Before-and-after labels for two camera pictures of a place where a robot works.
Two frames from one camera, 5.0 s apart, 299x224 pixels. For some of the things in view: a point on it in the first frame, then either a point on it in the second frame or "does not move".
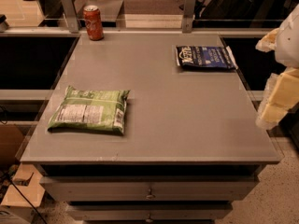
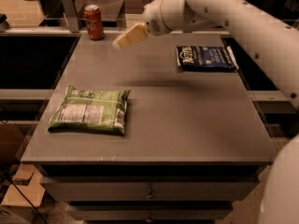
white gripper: x=289 y=46 -> x=152 y=19
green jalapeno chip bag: x=91 y=108 does not move
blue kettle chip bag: x=206 y=57 does not move
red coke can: x=93 y=21 does not move
